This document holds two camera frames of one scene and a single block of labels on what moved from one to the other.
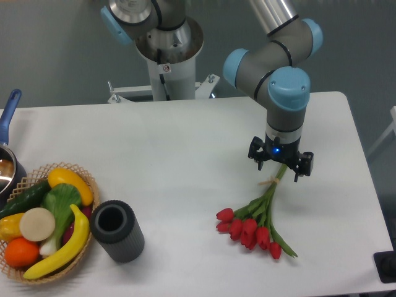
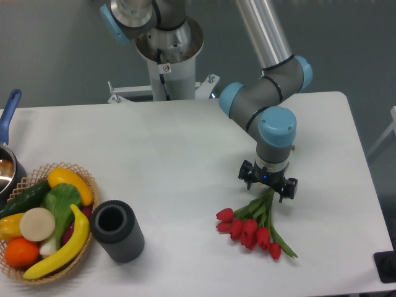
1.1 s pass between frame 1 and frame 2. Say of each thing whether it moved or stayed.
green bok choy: stayed
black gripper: moved
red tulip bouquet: stayed
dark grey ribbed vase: stayed
